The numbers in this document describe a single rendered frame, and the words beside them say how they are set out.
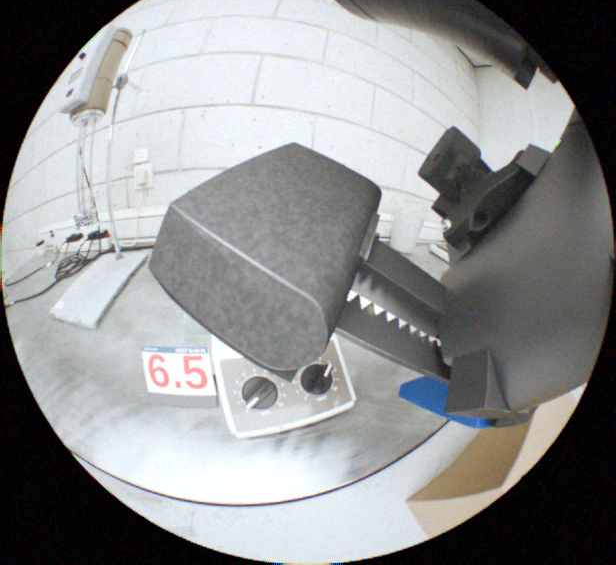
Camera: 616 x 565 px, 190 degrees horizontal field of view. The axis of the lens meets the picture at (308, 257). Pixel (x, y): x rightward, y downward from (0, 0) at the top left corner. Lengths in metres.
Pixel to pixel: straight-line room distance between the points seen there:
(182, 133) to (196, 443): 0.73
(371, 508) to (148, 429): 0.23
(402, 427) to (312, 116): 0.78
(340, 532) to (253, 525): 0.07
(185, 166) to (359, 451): 0.75
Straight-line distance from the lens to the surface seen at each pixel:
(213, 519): 0.24
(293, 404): 0.19
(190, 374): 0.24
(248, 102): 0.69
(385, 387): 0.27
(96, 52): 0.54
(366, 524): 0.24
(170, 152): 0.70
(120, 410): 0.29
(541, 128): 1.63
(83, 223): 0.50
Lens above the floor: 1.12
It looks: 24 degrees down
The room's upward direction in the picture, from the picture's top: 8 degrees clockwise
